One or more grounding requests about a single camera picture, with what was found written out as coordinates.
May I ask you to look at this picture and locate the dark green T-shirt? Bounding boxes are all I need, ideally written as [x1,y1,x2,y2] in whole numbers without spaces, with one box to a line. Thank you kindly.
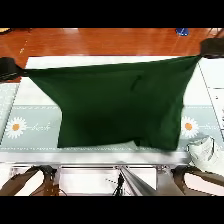
[24,54,203,152]

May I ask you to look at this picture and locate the pale green garment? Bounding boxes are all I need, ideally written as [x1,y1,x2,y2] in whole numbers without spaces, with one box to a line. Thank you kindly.
[186,134,224,178]

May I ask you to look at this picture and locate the black cable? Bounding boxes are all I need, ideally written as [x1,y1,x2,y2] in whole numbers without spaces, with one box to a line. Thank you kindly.
[113,172,126,197]

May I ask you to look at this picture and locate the silver frame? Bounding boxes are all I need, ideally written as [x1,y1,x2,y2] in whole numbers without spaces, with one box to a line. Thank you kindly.
[0,162,224,197]

